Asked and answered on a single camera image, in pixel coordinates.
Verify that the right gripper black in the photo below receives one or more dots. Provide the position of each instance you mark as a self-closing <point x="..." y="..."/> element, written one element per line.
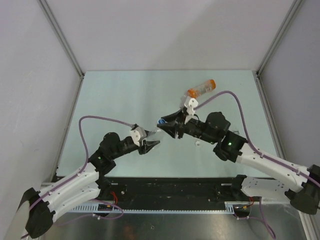
<point x="176" y="124"/>

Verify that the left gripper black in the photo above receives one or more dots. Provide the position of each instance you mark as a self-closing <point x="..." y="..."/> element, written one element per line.
<point x="147" y="146"/>

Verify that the white blue bottle cap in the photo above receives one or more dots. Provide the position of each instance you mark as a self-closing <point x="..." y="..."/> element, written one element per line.
<point x="161" y="122"/>

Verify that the clear unlabelled plastic bottle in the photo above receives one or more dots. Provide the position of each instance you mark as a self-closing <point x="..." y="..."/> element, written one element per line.
<point x="156" y="134"/>

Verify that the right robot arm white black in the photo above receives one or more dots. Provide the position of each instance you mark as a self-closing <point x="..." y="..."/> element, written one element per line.
<point x="299" y="185"/>

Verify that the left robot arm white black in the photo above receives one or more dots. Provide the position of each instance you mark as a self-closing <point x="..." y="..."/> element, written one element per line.
<point x="86" y="183"/>

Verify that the orange label bottle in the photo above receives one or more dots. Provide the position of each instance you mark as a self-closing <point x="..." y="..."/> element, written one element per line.
<point x="201" y="89"/>

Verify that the blue label water bottle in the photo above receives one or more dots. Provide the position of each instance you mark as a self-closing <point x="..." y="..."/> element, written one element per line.
<point x="235" y="131"/>

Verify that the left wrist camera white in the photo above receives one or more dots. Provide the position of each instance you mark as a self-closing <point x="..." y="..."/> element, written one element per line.
<point x="138" y="134"/>

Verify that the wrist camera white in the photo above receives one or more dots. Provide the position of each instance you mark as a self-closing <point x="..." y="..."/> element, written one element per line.
<point x="188" y="105"/>
<point x="138" y="134"/>

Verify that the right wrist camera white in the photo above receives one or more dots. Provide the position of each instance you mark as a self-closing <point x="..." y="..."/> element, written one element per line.
<point x="188" y="105"/>

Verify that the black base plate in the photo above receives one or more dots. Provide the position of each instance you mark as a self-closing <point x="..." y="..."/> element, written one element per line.
<point x="174" y="192"/>

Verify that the grey slotted cable duct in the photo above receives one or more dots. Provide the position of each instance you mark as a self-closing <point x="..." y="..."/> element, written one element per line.
<point x="100" y="208"/>

